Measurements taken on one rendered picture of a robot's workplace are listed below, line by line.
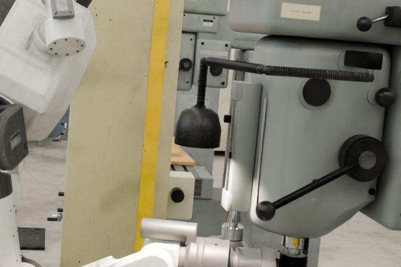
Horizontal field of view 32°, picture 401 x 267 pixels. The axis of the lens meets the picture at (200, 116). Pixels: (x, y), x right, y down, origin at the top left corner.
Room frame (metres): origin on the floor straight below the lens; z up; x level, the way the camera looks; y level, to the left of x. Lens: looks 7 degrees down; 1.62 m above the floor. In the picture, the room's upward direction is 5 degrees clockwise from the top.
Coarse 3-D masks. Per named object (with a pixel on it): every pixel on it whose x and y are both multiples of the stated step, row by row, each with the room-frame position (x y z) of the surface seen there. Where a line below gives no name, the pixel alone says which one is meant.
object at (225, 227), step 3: (222, 225) 1.46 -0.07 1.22; (225, 225) 1.46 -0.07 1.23; (228, 225) 1.46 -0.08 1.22; (240, 225) 1.47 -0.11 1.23; (222, 228) 1.46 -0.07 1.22; (225, 228) 1.45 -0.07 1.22; (228, 228) 1.45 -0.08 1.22; (231, 228) 1.45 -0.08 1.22; (234, 228) 1.45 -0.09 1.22; (237, 228) 1.45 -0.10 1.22; (240, 228) 1.45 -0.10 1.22; (228, 231) 1.45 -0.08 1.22; (231, 231) 1.44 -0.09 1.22; (234, 231) 1.44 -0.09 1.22; (237, 231) 1.45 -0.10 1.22; (240, 231) 1.45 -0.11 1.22
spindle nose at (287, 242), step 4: (284, 236) 1.16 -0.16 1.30; (284, 240) 1.16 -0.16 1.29; (288, 240) 1.15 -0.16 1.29; (292, 240) 1.15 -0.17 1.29; (300, 240) 1.15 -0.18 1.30; (284, 244) 1.15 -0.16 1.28; (288, 244) 1.15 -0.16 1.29; (292, 244) 1.15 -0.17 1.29; (300, 244) 1.15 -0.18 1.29; (292, 248) 1.15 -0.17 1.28; (296, 248) 1.14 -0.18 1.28; (300, 248) 1.15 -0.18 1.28
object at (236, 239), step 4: (224, 232) 1.45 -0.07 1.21; (228, 232) 1.45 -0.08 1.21; (240, 232) 1.45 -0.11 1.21; (224, 236) 1.45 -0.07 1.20; (228, 236) 1.45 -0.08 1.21; (232, 236) 1.44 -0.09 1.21; (236, 236) 1.45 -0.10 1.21; (240, 236) 1.45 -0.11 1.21; (232, 240) 1.44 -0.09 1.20; (236, 240) 1.45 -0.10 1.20; (240, 240) 1.46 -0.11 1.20; (232, 244) 1.44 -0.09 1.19; (236, 244) 1.45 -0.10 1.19; (240, 244) 1.46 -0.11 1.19; (232, 248) 1.44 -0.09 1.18
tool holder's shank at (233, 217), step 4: (228, 212) 1.46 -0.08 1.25; (232, 212) 1.46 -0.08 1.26; (236, 212) 1.46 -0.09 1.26; (228, 216) 1.46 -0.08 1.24; (232, 216) 1.45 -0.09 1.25; (236, 216) 1.45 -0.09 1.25; (228, 220) 1.46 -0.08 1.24; (232, 220) 1.45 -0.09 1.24; (236, 220) 1.45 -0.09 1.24; (228, 224) 1.46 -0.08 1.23; (232, 224) 1.46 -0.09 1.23; (236, 224) 1.46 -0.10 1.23
